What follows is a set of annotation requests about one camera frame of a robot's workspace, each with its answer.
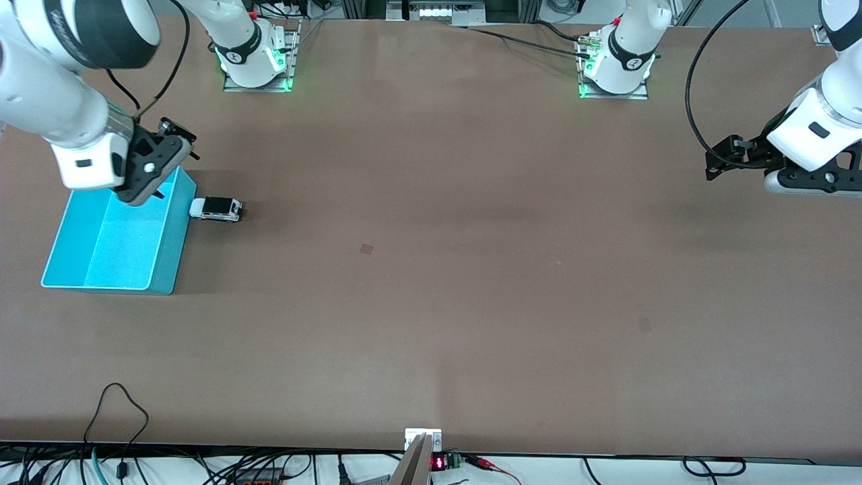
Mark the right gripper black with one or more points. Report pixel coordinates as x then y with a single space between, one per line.
143 142

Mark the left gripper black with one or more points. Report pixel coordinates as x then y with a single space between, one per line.
761 152

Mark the white jeep toy black roof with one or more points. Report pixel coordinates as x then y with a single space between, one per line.
215 209

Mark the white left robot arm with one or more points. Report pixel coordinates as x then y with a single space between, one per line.
630 54

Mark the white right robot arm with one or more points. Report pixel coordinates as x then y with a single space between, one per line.
40 101

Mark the teal plastic bin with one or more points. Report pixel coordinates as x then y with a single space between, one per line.
114 249

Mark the orange black power strip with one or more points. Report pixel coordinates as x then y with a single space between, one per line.
259 478

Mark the white mounting plate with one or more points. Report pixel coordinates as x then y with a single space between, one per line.
412 434

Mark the grey aluminium bar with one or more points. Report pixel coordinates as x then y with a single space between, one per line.
414 465

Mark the module with red display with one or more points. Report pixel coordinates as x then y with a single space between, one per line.
439 463

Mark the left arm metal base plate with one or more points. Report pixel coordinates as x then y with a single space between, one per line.
640 95

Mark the white table corner bracket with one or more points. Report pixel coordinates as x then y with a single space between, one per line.
820 34

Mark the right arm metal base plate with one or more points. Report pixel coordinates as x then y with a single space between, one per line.
291 54

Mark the aluminium frame rack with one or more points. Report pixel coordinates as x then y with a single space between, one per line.
438 12

